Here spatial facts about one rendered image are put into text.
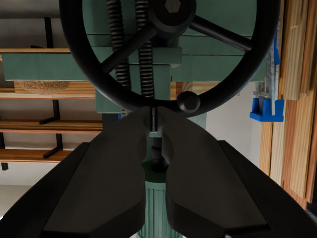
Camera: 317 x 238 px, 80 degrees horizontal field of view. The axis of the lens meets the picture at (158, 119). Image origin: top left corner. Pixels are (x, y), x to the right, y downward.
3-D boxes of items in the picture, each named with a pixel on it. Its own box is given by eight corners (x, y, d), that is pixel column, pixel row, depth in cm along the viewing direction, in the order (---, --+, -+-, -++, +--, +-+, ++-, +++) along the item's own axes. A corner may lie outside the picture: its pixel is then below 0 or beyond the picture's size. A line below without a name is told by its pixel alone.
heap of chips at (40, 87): (49, 80, 44) (51, 97, 45) (74, 80, 58) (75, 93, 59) (10, 80, 44) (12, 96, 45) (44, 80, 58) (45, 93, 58)
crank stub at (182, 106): (178, 93, 21) (201, 89, 21) (172, 90, 26) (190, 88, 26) (181, 116, 21) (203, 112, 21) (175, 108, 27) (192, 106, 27)
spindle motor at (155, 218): (189, 181, 58) (186, 266, 64) (181, 157, 75) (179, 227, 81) (131, 181, 57) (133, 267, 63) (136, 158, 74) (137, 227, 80)
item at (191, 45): (252, 36, 43) (250, 55, 44) (220, 51, 63) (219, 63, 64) (72, 34, 42) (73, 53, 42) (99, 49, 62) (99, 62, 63)
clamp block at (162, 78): (173, 64, 34) (172, 113, 36) (167, 69, 48) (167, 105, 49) (90, 63, 34) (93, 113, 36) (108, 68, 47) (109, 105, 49)
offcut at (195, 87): (182, 81, 48) (181, 99, 49) (192, 81, 45) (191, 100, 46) (192, 81, 50) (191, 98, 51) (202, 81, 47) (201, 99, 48)
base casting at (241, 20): (267, -8, 41) (262, 37, 43) (201, 44, 98) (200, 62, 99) (57, -12, 40) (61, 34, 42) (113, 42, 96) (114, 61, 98)
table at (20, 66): (300, 48, 34) (295, 82, 36) (231, 63, 64) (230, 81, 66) (-46, 44, 33) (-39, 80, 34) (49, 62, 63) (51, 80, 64)
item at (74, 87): (196, 81, 60) (195, 94, 60) (194, 81, 62) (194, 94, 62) (13, 80, 58) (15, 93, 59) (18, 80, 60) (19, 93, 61)
